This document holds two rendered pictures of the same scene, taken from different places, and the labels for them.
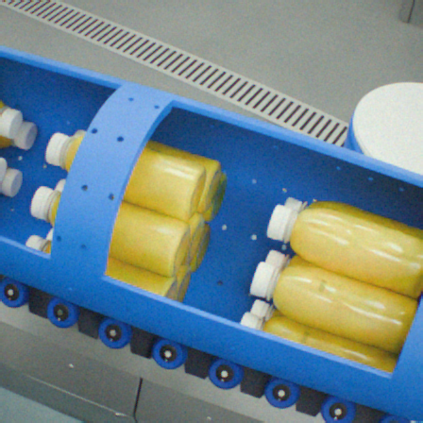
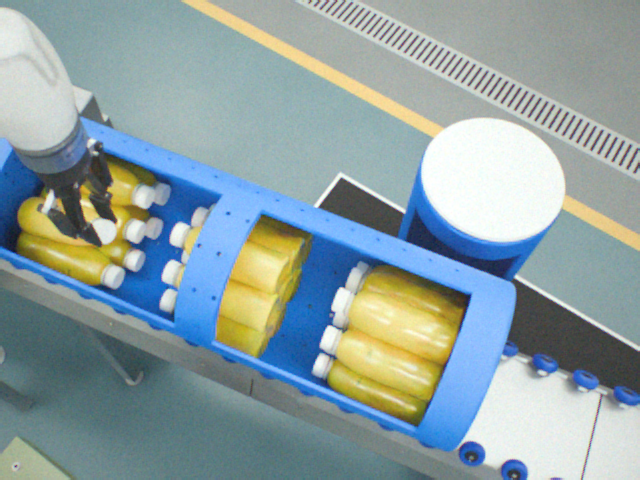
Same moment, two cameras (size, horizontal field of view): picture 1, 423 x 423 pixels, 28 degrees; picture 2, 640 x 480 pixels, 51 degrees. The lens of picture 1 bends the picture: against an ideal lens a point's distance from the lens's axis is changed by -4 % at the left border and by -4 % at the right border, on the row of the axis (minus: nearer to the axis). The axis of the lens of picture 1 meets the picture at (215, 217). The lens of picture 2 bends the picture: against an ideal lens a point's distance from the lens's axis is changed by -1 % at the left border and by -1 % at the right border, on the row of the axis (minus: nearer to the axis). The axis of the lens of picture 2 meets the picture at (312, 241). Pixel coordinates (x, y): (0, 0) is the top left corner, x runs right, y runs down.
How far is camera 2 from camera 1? 42 cm
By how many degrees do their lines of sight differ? 18
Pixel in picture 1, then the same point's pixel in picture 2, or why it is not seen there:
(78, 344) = (207, 354)
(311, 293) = (360, 358)
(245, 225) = (328, 264)
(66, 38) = not seen: outside the picture
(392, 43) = not seen: outside the picture
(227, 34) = not seen: outside the picture
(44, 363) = (185, 360)
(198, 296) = (294, 317)
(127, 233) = (232, 307)
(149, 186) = (245, 275)
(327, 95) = (442, 24)
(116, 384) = (236, 378)
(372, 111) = (439, 154)
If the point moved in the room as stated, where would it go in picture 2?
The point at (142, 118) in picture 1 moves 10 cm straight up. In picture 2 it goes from (235, 234) to (229, 200)
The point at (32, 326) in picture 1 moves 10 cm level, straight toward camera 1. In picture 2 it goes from (174, 339) to (177, 392)
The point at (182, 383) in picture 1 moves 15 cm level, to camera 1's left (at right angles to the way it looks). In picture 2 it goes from (280, 385) to (199, 372)
